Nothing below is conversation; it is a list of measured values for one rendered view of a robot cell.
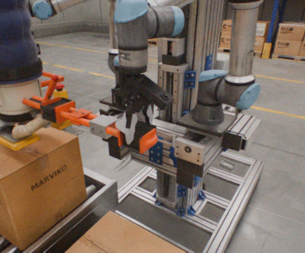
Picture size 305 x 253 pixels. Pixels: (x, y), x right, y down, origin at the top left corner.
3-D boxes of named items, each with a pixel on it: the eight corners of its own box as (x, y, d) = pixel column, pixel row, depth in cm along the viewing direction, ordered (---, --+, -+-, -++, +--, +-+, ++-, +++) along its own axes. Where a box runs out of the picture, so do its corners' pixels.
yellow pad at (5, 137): (-33, 127, 108) (-37, 116, 106) (-8, 118, 116) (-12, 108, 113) (15, 151, 92) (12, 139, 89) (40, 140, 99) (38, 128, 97)
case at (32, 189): (-44, 200, 145) (-72, 137, 126) (22, 164, 175) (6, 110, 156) (22, 251, 116) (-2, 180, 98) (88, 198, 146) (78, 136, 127)
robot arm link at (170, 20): (159, 4, 75) (128, 5, 68) (188, 5, 67) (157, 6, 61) (158, 33, 78) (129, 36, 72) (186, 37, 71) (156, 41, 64)
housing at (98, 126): (89, 133, 82) (87, 121, 80) (104, 126, 87) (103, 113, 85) (105, 140, 79) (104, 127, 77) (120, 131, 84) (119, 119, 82)
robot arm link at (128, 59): (153, 47, 66) (134, 52, 60) (153, 65, 68) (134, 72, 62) (130, 44, 70) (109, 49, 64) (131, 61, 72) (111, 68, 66)
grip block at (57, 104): (40, 119, 92) (37, 103, 89) (63, 110, 99) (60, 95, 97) (56, 125, 88) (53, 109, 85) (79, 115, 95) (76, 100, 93)
